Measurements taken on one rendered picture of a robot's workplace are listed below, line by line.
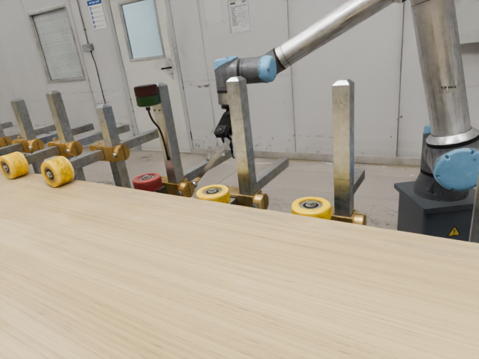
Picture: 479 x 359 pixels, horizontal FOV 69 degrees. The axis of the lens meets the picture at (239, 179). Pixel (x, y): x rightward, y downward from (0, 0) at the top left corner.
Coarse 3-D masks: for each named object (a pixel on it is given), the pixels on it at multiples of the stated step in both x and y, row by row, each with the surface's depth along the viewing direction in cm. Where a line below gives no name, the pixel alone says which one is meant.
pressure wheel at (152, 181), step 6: (144, 174) 103; (150, 174) 102; (156, 174) 101; (138, 180) 98; (144, 180) 97; (150, 180) 97; (156, 180) 98; (138, 186) 97; (144, 186) 97; (150, 186) 97; (156, 186) 98; (162, 186) 101
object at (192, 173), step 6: (228, 150) 132; (222, 156) 129; (228, 156) 132; (204, 162) 122; (216, 162) 126; (192, 168) 117; (198, 168) 117; (210, 168) 123; (186, 174) 113; (192, 174) 115; (198, 174) 118; (162, 192) 104
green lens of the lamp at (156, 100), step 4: (152, 96) 90; (156, 96) 91; (136, 100) 91; (140, 100) 90; (144, 100) 89; (148, 100) 90; (152, 100) 90; (156, 100) 91; (140, 104) 90; (144, 104) 90; (148, 104) 90; (152, 104) 90
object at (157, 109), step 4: (148, 84) 93; (152, 84) 92; (144, 96) 89; (148, 96) 89; (156, 104) 92; (160, 104) 94; (148, 108) 92; (156, 108) 96; (160, 108) 95; (148, 112) 93; (156, 112) 96; (160, 112) 95; (152, 120) 94; (156, 124) 95; (160, 132) 97; (164, 140) 98; (164, 144) 98; (168, 160) 100
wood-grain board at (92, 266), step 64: (0, 192) 104; (64, 192) 97; (128, 192) 92; (0, 256) 67; (64, 256) 65; (128, 256) 62; (192, 256) 60; (256, 256) 58; (320, 256) 56; (384, 256) 54; (448, 256) 52; (0, 320) 50; (64, 320) 49; (128, 320) 47; (192, 320) 46; (256, 320) 44; (320, 320) 43; (384, 320) 42; (448, 320) 41
